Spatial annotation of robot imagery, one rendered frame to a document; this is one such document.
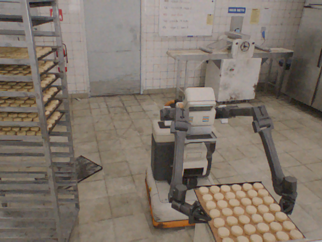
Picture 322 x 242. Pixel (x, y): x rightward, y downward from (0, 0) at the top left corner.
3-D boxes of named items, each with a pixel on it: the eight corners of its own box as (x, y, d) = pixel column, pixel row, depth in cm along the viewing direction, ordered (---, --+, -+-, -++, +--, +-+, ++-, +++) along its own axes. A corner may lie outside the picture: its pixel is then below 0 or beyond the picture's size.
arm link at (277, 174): (266, 118, 167) (249, 122, 165) (272, 116, 161) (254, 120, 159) (288, 190, 160) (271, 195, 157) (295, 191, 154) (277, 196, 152)
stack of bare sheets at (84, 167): (56, 195, 278) (55, 192, 277) (34, 179, 300) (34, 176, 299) (102, 169, 321) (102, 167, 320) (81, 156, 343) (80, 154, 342)
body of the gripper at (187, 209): (192, 208, 129) (179, 202, 133) (191, 225, 134) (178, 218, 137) (199, 201, 134) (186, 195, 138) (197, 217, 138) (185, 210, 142)
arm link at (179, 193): (183, 198, 149) (167, 197, 148) (187, 179, 146) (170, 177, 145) (187, 212, 137) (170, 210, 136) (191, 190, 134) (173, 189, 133)
